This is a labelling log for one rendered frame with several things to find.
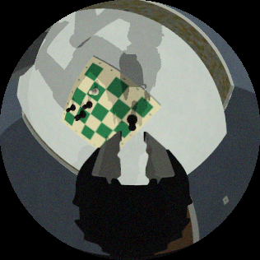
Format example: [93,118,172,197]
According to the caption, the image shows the white pawn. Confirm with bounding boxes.
[89,88,100,95]

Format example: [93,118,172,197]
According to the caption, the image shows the black pawn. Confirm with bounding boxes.
[82,101,93,109]
[66,104,76,112]

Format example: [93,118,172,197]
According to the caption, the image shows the green and cream chessboard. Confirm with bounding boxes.
[61,57,161,149]

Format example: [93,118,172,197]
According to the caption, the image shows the black queen chess piece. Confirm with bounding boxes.
[127,114,137,131]

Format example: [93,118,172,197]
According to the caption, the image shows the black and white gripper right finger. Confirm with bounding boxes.
[143,132,193,206]

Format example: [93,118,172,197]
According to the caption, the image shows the black rook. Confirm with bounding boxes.
[74,110,86,121]

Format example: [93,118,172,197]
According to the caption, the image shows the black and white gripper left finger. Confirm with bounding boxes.
[72,131,122,207]

